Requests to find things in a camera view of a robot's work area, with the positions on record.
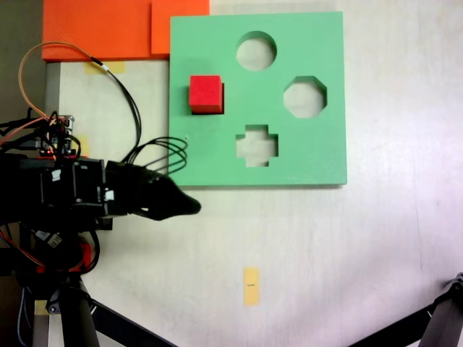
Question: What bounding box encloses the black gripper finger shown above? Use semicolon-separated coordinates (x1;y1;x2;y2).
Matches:
105;160;190;204
115;194;203;223

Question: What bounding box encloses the red square block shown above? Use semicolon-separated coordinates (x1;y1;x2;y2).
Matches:
188;74;226;116

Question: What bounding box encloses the orange flat block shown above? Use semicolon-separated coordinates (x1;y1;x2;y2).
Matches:
41;0;153;61
150;0;211;56

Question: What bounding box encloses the yellow tape with dash mark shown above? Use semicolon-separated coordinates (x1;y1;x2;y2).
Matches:
242;267;261;307

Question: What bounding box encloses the green shape sorting board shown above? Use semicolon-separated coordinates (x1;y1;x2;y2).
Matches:
169;11;349;189

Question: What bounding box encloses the circuit board with wires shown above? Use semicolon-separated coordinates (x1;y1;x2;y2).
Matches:
34;113;82;160

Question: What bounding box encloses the black cable bundle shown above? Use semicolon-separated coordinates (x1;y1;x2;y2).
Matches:
90;56;190;175

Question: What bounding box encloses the red wire bundle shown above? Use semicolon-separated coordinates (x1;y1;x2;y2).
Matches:
0;231;93;275

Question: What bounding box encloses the orange wire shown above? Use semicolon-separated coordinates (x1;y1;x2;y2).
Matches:
17;41;95;121

